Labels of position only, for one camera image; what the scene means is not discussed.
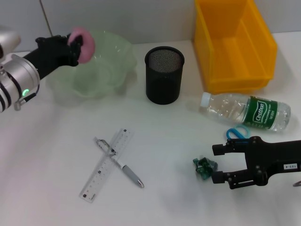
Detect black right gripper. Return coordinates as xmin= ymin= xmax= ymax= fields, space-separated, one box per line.
xmin=212 ymin=136 xmax=301 ymax=190

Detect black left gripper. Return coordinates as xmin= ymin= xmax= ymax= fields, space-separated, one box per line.
xmin=23 ymin=33 xmax=85 ymax=81

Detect pink toy peach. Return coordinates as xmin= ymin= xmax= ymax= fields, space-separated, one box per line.
xmin=68 ymin=26 xmax=96 ymax=64

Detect blue scissors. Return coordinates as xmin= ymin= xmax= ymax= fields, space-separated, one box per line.
xmin=226 ymin=126 xmax=250 ymax=143

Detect clear green-label water bottle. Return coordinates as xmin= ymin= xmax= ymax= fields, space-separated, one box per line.
xmin=199 ymin=92 xmax=292 ymax=133

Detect grey-grip ballpoint pen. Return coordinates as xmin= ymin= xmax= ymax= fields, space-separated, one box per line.
xmin=93 ymin=137 xmax=145 ymax=188

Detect black mesh pen cup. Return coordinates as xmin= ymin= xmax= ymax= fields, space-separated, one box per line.
xmin=144 ymin=46 xmax=185 ymax=105

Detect clear plastic ruler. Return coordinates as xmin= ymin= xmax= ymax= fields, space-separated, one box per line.
xmin=79 ymin=128 xmax=134 ymax=203

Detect green wavy glass bowl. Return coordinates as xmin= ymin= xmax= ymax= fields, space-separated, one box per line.
xmin=44 ymin=30 xmax=138 ymax=99

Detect yellow plastic bin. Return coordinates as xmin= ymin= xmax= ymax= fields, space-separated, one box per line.
xmin=194 ymin=0 xmax=278 ymax=93

